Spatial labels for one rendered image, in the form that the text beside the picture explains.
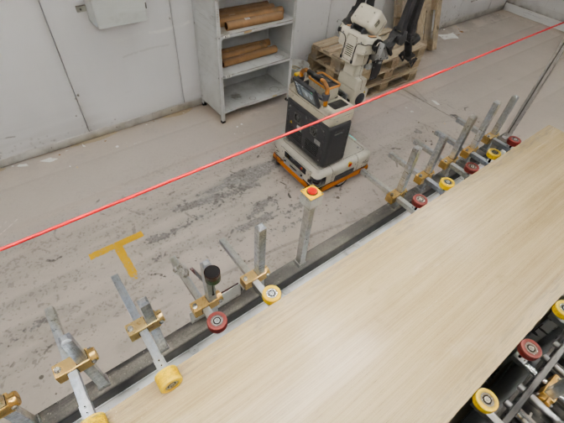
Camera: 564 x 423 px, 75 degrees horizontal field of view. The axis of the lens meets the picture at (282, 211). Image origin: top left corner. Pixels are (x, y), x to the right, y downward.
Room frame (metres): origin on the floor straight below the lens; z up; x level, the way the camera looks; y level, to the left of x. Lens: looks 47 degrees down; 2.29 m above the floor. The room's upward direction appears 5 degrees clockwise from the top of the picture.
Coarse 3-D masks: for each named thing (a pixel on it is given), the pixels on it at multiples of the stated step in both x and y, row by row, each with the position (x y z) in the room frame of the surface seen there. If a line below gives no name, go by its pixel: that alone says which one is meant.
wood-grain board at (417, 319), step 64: (448, 192) 1.53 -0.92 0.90; (512, 192) 1.58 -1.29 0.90; (384, 256) 1.05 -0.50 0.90; (448, 256) 1.09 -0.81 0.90; (512, 256) 1.12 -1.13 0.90; (256, 320) 0.67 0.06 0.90; (320, 320) 0.70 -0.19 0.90; (384, 320) 0.73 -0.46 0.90; (448, 320) 0.75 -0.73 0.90; (512, 320) 0.78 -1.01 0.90; (192, 384) 0.41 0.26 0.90; (256, 384) 0.43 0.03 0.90; (320, 384) 0.45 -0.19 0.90; (384, 384) 0.47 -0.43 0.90; (448, 384) 0.49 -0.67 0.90
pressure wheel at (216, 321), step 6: (216, 312) 0.69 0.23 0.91; (210, 318) 0.66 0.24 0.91; (216, 318) 0.66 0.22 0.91; (222, 318) 0.66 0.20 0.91; (210, 324) 0.63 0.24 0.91; (216, 324) 0.64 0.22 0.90; (222, 324) 0.64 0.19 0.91; (210, 330) 0.62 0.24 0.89; (216, 330) 0.61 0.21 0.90; (222, 330) 0.62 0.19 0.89
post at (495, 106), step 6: (498, 102) 2.07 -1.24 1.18; (492, 108) 2.08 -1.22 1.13; (498, 108) 2.08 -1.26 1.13; (492, 114) 2.07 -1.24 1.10; (486, 120) 2.08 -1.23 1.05; (480, 126) 2.09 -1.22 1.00; (486, 126) 2.06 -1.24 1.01; (480, 132) 2.07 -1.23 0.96; (474, 138) 2.08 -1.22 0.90; (480, 138) 2.07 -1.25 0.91; (474, 144) 2.07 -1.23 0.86
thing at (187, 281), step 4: (172, 256) 0.97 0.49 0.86; (172, 260) 0.94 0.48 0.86; (176, 260) 0.95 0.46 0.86; (172, 264) 0.93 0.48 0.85; (176, 264) 0.92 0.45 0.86; (188, 276) 0.87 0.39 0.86; (184, 280) 0.85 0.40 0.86; (188, 280) 0.85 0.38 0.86; (188, 284) 0.83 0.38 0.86; (192, 284) 0.83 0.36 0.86; (188, 288) 0.81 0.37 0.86; (192, 288) 0.81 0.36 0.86; (196, 288) 0.81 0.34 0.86; (192, 292) 0.79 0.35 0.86; (196, 292) 0.79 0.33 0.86; (196, 296) 0.77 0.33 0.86; (200, 296) 0.78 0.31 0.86; (208, 308) 0.73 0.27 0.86; (204, 312) 0.71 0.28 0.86; (208, 312) 0.71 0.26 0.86
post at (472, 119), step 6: (468, 120) 1.92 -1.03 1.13; (474, 120) 1.91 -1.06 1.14; (468, 126) 1.90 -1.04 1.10; (462, 132) 1.92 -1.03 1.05; (468, 132) 1.91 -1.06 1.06; (462, 138) 1.90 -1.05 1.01; (456, 144) 1.92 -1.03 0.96; (462, 144) 1.92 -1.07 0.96; (456, 150) 1.90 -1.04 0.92; (450, 156) 1.92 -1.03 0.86; (456, 156) 1.91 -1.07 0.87; (444, 174) 1.90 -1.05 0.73
